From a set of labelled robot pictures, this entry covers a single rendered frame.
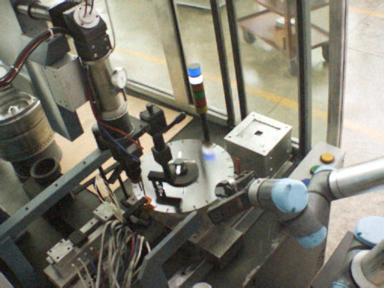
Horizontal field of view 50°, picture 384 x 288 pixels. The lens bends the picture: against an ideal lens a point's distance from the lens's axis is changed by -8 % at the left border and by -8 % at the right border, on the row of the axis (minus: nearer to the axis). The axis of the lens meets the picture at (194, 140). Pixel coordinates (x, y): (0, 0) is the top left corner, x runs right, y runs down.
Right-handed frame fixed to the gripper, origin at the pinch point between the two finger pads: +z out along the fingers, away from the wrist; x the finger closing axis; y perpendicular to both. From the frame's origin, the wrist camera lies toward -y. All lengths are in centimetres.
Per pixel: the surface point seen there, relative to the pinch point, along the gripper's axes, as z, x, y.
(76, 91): -7.8, 43.3, -22.6
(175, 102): 73, 23, 35
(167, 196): 13.4, 3.9, -8.6
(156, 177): 12.3, 10.9, -9.1
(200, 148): 21.5, 9.3, 12.0
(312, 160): 0.8, -10.6, 36.6
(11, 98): 80, 60, -30
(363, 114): 103, -50, 172
